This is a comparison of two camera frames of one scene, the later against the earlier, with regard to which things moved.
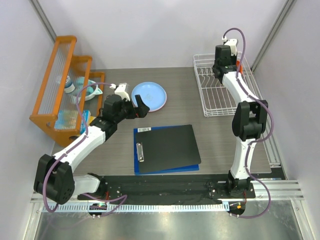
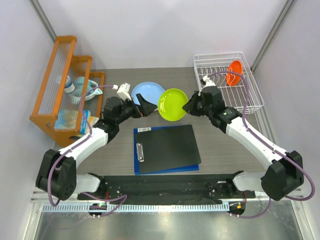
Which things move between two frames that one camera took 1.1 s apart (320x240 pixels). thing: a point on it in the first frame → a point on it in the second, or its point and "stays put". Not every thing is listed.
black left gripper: x=140 y=111 stays put
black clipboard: x=167 y=147 stays put
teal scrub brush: x=80 y=85 stays put
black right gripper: x=234 y=58 → x=190 y=107
